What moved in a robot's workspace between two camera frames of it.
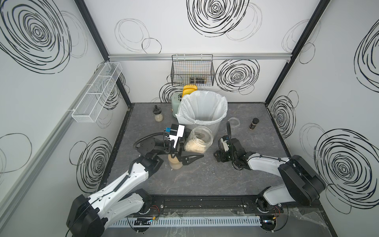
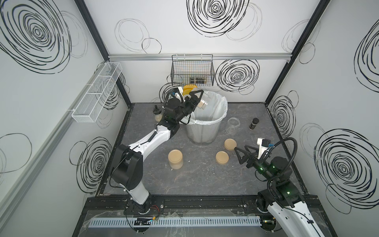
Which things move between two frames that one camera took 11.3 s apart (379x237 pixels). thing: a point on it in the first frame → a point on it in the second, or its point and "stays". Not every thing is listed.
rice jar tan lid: x=199 y=140 → x=202 y=104
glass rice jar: x=234 y=124 stays
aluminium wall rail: x=215 y=57 stays
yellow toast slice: x=189 y=89 stays
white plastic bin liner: x=201 y=107 stays
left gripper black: x=182 y=157 → x=194 y=102
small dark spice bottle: x=254 y=122 stays
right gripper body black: x=224 y=156 → x=261 y=166
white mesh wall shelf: x=90 y=106 stays
